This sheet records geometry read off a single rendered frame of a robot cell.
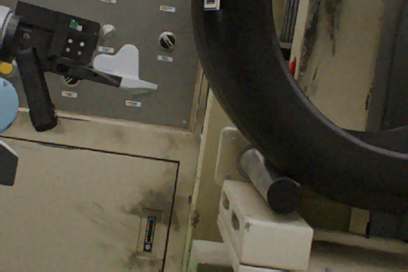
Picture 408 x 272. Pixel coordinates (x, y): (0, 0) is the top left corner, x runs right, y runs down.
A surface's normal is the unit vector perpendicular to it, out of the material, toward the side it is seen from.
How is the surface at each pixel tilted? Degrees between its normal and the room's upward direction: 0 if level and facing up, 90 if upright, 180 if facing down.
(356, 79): 90
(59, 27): 90
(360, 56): 90
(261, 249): 90
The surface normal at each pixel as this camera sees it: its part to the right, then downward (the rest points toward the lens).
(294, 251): 0.05, 0.06
